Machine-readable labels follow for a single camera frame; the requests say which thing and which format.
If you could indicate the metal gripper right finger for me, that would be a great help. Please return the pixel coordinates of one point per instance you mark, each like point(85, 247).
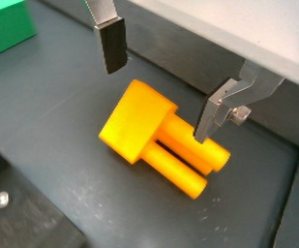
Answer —
point(226, 103)

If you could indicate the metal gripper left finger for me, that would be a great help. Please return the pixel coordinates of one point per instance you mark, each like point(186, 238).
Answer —
point(110, 27)

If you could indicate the yellow three prong object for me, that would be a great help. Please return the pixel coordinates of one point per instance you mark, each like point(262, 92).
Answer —
point(146, 131)

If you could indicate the black curved fixture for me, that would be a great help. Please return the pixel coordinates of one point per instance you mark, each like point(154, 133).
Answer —
point(32, 222)

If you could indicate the green shape sorter block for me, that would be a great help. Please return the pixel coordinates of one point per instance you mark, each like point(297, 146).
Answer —
point(17, 27)

